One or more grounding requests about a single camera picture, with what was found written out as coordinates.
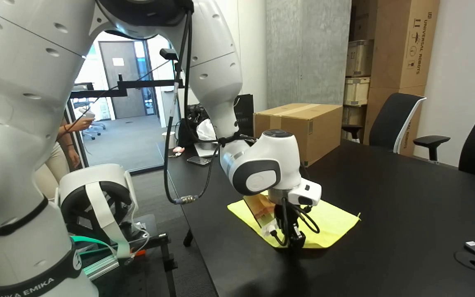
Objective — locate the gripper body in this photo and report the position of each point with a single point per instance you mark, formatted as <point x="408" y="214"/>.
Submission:
<point x="296" y="239"/>

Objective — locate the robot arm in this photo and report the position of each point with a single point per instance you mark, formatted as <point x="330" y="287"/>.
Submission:
<point x="23" y="136"/>

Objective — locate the yellow towel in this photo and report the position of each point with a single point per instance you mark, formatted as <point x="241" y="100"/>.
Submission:
<point x="336" y="225"/>

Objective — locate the wide brown cardboard box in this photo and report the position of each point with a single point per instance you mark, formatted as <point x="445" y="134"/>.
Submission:
<point x="299" y="128"/>

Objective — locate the black smartphone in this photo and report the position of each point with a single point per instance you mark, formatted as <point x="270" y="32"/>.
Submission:
<point x="199" y="160"/>

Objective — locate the black paper bag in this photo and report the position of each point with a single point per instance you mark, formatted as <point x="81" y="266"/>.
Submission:
<point x="244" y="111"/>

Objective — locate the white plastic bag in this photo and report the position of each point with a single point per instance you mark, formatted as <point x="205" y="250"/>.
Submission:
<point x="206" y="130"/>

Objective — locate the white headset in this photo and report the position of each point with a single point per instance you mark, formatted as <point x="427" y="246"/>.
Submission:
<point x="97" y="185"/>

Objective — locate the tall brown cardboard box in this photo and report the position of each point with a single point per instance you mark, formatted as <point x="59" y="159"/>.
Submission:
<point x="402" y="49"/>

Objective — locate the row of office chairs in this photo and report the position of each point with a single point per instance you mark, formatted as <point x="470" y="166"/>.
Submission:
<point x="89" y="123"/>

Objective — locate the grey door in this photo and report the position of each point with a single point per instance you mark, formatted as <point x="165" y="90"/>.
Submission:
<point x="124" y="74"/>

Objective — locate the person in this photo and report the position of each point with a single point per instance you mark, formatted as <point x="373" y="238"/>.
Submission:
<point x="54" y="165"/>

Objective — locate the black office chair white frame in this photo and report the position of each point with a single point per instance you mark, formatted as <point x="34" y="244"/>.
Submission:
<point x="392" y="119"/>

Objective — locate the camera on mount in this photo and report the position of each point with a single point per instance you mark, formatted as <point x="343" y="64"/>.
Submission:
<point x="138" y="84"/>

